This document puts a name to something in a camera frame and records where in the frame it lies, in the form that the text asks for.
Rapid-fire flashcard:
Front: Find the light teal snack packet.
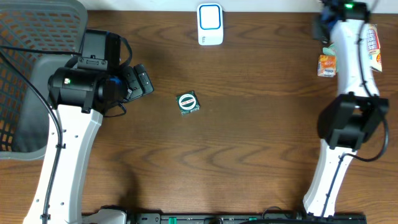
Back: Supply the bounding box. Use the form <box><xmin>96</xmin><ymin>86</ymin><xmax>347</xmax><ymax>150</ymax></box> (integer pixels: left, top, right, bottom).
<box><xmin>322</xmin><ymin>44</ymin><xmax>336</xmax><ymax>56</ymax></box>

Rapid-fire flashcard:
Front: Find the dark green Zam-Buk box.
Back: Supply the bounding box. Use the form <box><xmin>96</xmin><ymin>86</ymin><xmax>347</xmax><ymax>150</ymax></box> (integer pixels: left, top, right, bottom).
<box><xmin>176</xmin><ymin>91</ymin><xmax>200</xmax><ymax>115</ymax></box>

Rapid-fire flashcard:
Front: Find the orange tissue packet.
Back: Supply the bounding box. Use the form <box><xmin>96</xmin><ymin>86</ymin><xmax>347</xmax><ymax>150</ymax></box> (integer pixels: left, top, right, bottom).
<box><xmin>317</xmin><ymin>55</ymin><xmax>336</xmax><ymax>77</ymax></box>

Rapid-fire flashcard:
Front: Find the large yellow snack bag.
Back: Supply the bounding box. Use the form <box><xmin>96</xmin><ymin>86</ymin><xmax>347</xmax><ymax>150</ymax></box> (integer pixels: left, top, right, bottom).
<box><xmin>367</xmin><ymin>24</ymin><xmax>382</xmax><ymax>72</ymax></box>

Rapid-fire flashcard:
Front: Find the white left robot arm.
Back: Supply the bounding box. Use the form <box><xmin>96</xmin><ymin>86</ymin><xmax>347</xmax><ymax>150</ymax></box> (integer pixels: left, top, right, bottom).
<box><xmin>24</xmin><ymin>29</ymin><xmax>154</xmax><ymax>223</ymax></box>

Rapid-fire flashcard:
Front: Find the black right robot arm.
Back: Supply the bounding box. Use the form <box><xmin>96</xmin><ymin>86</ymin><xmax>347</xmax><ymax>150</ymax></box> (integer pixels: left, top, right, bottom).
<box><xmin>303</xmin><ymin>0</ymin><xmax>389</xmax><ymax>220</ymax></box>

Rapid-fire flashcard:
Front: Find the white barcode scanner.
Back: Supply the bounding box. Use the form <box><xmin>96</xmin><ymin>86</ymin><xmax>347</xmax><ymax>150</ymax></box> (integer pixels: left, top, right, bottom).
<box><xmin>197</xmin><ymin>3</ymin><xmax>224</xmax><ymax>46</ymax></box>

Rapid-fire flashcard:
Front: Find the grey plastic mesh basket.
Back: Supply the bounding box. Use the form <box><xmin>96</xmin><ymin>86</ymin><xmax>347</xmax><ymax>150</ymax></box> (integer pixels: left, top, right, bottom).
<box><xmin>1</xmin><ymin>0</ymin><xmax>88</xmax><ymax>161</ymax></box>

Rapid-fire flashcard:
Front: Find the black left camera cable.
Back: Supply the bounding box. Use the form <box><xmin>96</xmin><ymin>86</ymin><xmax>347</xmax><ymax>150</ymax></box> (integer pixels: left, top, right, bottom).
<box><xmin>0</xmin><ymin>45</ymin><xmax>83</xmax><ymax>224</ymax></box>

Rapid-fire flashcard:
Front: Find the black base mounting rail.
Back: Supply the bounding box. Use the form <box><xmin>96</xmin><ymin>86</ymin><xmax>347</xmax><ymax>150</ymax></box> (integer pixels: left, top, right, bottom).
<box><xmin>82</xmin><ymin>212</ymin><xmax>368</xmax><ymax>224</ymax></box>

